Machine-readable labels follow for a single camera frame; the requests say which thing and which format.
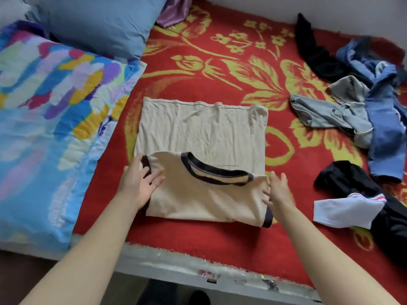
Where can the person's right hand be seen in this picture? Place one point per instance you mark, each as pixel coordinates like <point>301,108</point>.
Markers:
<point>281,198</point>

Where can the person's left hand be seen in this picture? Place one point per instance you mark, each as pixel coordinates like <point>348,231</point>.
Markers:
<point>135,184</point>

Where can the person's right thumb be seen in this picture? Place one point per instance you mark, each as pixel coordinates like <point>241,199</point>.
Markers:
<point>267,196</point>

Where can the person's left fingers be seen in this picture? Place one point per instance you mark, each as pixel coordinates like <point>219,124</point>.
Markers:
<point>154,179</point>

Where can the beige t-shirt with dark trim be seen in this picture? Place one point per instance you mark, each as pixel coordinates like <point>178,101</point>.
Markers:
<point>203,133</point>

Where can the person's left forearm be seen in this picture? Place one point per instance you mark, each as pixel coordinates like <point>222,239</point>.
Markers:
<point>85,254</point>

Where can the person's right forearm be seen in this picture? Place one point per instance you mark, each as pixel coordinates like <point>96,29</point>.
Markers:
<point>321,260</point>

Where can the red blanket with yellow flowers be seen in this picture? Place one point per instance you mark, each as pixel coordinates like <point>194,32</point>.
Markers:
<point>222,250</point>

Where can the white cloth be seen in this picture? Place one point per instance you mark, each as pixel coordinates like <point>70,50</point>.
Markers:
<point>343,211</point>

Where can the grey hooded garment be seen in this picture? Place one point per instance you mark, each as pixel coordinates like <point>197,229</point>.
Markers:
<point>324,112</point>

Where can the person's dark trouser leg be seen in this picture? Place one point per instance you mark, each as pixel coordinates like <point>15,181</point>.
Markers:
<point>157,293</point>

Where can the colourful patterned quilt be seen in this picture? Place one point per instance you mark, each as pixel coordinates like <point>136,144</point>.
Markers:
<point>47,123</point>

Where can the person's black shoe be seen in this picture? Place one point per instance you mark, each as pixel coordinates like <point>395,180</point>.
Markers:
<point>199,298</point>

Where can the black garment with striped trim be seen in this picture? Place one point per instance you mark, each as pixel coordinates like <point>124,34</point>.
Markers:
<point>391,228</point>

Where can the blue denim garment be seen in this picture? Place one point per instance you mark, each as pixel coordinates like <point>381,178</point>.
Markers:
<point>383,123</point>

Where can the long black garment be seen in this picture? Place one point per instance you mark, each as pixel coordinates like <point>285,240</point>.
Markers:
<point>313,57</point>

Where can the blue pillow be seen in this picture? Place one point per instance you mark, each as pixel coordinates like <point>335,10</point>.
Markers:
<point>101,22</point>

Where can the purple cloth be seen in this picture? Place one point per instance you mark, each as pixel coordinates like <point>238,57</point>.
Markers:
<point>175,11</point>

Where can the white pillow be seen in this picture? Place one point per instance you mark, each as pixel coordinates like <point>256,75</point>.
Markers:
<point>11,7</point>

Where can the grey bed frame edge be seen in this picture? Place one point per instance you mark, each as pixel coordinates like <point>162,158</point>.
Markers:
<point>178,266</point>

